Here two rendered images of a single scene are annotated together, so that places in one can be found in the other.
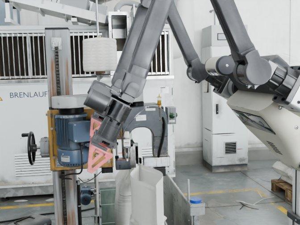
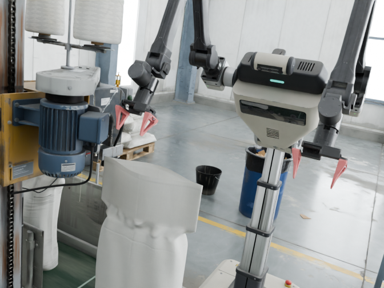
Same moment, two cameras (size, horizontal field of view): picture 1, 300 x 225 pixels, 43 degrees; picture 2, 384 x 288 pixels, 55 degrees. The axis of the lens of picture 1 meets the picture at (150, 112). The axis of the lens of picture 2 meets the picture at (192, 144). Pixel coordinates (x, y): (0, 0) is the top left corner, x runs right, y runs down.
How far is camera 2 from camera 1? 139 cm
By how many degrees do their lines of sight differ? 55
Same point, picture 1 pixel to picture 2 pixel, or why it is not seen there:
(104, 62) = (119, 33)
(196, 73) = (211, 60)
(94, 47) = (112, 10)
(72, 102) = (88, 87)
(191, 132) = not seen: outside the picture
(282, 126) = (316, 119)
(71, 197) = (16, 217)
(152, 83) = not seen: outside the picture
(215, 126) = not seen: outside the picture
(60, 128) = (62, 124)
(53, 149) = (8, 154)
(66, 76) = (20, 38)
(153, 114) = (116, 96)
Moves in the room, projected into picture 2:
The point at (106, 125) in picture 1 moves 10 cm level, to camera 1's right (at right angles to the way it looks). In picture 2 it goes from (334, 137) to (344, 133)
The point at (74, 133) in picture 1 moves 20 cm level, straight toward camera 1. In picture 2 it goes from (100, 132) to (154, 146)
